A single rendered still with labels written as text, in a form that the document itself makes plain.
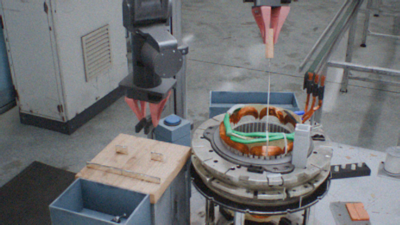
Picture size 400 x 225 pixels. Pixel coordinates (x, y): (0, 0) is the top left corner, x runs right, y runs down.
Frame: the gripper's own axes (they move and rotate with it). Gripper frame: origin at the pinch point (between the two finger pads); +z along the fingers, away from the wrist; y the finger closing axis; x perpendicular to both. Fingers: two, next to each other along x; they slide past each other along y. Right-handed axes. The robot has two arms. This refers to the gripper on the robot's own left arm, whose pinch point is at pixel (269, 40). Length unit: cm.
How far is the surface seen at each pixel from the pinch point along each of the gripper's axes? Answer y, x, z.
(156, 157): -22.7, 10.4, 25.9
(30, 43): -78, 234, -7
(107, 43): -29, 265, -8
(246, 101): 7.5, 41.4, 16.3
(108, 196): -33.6, 5.5, 32.9
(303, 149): 5.8, -5.2, 22.2
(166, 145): -19.6, 16.6, 24.3
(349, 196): 37, 33, 44
